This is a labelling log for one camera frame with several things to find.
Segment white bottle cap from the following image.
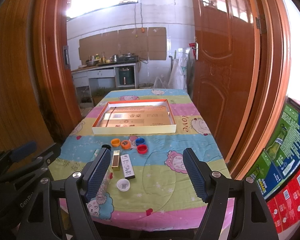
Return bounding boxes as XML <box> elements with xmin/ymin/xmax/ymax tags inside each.
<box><xmin>116</xmin><ymin>178</ymin><xmax>130</xmax><ymax>192</ymax></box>

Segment black bottle cap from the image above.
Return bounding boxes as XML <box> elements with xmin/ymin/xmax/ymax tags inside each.
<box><xmin>102</xmin><ymin>144</ymin><xmax>111</xmax><ymax>151</ymax></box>

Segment white Hello Kitty box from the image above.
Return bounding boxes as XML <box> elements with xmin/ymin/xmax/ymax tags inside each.
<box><xmin>120</xmin><ymin>154</ymin><xmax>135</xmax><ymax>180</ymax></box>

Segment gold rectangular box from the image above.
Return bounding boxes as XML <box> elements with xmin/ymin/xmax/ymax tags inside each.
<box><xmin>111</xmin><ymin>150</ymin><xmax>121</xmax><ymax>171</ymax></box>

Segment orange bottle cap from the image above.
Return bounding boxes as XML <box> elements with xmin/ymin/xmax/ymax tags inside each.
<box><xmin>110</xmin><ymin>138</ymin><xmax>121</xmax><ymax>147</ymax></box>

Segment orange cap with label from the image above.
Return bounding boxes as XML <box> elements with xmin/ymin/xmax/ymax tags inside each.
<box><xmin>121</xmin><ymin>140</ymin><xmax>131</xmax><ymax>150</ymax></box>

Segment red bottle cap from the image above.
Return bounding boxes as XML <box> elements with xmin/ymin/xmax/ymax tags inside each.
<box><xmin>137</xmin><ymin>144</ymin><xmax>148</xmax><ymax>154</ymax></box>

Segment blue bottle cap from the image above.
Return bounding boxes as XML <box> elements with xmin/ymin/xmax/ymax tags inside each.
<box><xmin>135</xmin><ymin>138</ymin><xmax>145</xmax><ymax>146</ymax></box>

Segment red carton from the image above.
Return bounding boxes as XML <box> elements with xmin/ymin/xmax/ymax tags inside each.
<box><xmin>267</xmin><ymin>170</ymin><xmax>300</xmax><ymax>233</ymax></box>

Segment green blue beer carton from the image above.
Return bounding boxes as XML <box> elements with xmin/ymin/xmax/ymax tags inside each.
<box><xmin>246</xmin><ymin>102</ymin><xmax>300</xmax><ymax>199</ymax></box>

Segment colourful cartoon tablecloth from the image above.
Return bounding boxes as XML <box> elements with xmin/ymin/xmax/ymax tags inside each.
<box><xmin>50</xmin><ymin>89</ymin><xmax>229</xmax><ymax>231</ymax></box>

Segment metal pot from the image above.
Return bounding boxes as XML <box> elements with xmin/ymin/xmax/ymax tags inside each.
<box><xmin>86</xmin><ymin>60</ymin><xmax>99</xmax><ymax>67</ymax></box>

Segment grey kitchen counter cabinet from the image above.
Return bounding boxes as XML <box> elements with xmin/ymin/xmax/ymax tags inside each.
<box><xmin>71</xmin><ymin>62</ymin><xmax>141</xmax><ymax>97</ymax></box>

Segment dark green appliance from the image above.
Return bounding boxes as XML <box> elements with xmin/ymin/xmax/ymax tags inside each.
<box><xmin>119</xmin><ymin>67</ymin><xmax>134</xmax><ymax>85</ymax></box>

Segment orange rimmed cardboard tray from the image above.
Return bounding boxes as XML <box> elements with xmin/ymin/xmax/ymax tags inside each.
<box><xmin>92</xmin><ymin>99</ymin><xmax>177</xmax><ymax>135</ymax></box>

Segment black gas stove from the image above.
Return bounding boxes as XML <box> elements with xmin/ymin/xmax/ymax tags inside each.
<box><xmin>117</xmin><ymin>53</ymin><xmax>139</xmax><ymax>64</ymax></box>

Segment brown wooden door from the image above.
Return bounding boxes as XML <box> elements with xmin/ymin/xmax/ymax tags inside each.
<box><xmin>193</xmin><ymin>0</ymin><xmax>260</xmax><ymax>161</ymax></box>

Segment white plastic bags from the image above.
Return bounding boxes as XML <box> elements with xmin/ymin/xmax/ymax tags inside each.
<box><xmin>168</xmin><ymin>53</ymin><xmax>189</xmax><ymax>90</ymax></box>

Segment wooden door frame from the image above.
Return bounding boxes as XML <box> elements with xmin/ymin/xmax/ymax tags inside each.
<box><xmin>31</xmin><ymin>0</ymin><xmax>82</xmax><ymax>143</ymax></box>

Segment cardboard wall sheet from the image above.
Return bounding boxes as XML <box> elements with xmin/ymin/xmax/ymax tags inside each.
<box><xmin>78</xmin><ymin>27</ymin><xmax>167</xmax><ymax>63</ymax></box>

